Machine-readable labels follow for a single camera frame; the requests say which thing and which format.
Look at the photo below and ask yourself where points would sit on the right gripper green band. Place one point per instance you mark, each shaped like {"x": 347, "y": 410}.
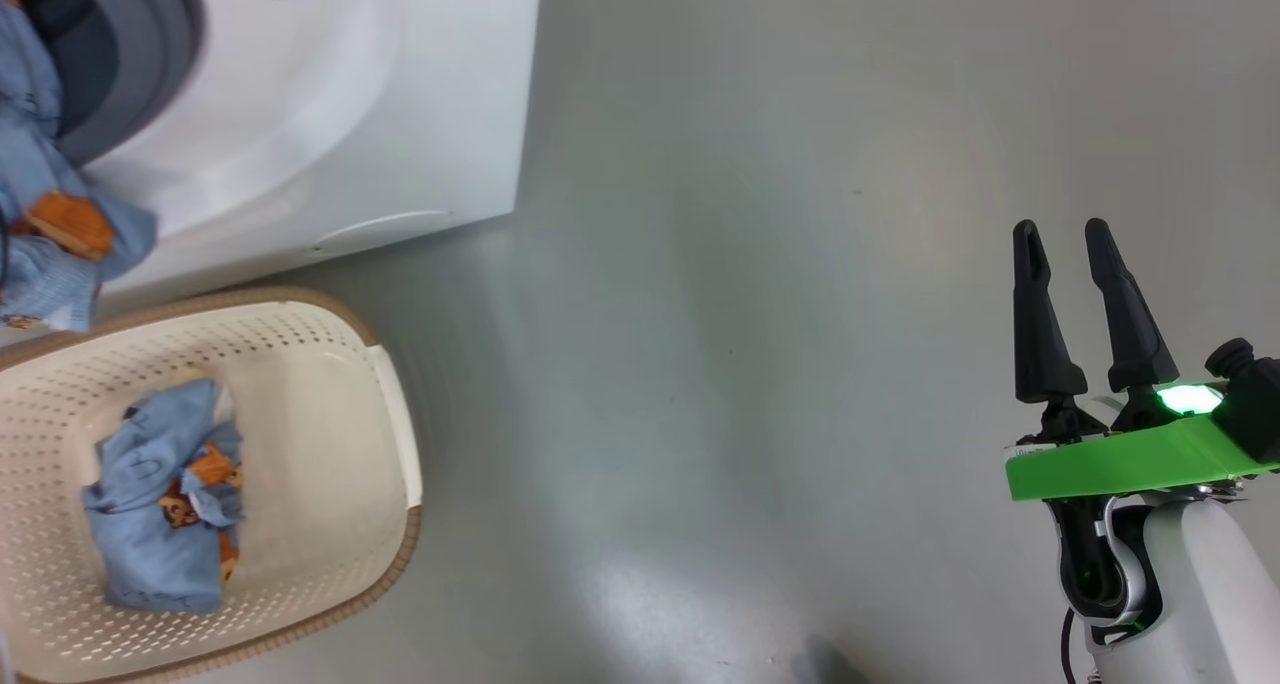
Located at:
{"x": 1120, "y": 459}

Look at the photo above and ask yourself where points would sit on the blue bear print garment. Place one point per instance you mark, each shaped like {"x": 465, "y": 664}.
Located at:
{"x": 40, "y": 164}
{"x": 155, "y": 534}

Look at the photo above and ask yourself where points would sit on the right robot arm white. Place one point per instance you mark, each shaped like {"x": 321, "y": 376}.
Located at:
{"x": 1200, "y": 594}

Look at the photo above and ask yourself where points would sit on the white washing machine body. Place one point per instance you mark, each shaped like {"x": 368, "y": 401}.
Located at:
{"x": 380, "y": 104}

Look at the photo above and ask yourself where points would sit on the cream perforated laundry basket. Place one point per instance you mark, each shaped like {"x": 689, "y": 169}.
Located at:
{"x": 310, "y": 444}

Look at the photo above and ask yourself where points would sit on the grey rubber door gasket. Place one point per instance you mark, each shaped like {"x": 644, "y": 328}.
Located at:
{"x": 150, "y": 54}

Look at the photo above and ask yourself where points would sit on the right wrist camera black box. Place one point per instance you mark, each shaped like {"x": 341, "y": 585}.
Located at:
{"x": 1255, "y": 404}

